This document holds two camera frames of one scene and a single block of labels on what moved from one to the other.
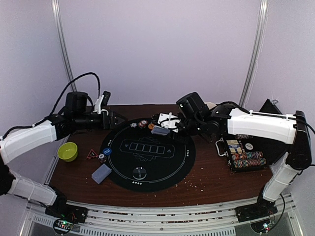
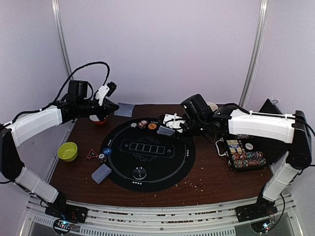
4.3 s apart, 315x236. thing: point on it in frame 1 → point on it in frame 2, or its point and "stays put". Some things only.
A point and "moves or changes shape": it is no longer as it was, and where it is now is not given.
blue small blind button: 107,151 stays put
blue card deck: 101,173 stays put
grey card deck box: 160,130 moves or changes shape
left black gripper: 111,120 → 106,109
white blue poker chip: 133,125 stays put
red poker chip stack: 142,123 stays put
